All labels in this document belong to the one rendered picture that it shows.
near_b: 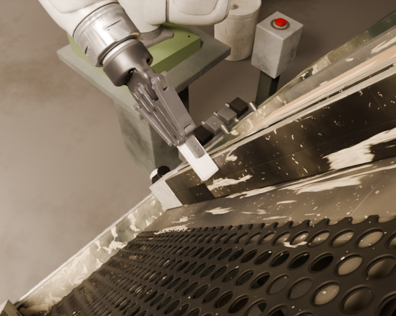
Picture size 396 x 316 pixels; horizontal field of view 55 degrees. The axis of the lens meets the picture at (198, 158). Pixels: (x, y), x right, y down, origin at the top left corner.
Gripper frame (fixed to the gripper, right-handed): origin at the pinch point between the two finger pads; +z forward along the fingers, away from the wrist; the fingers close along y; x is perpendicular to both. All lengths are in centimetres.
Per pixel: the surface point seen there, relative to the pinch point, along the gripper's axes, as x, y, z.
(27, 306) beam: -35, -38, 5
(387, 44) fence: 53, -1, 7
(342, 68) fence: 53, -14, 6
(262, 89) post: 74, -72, 1
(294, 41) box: 79, -47, -7
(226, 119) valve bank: 43, -57, 1
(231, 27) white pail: 136, -139, -40
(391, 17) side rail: 77, -12, 4
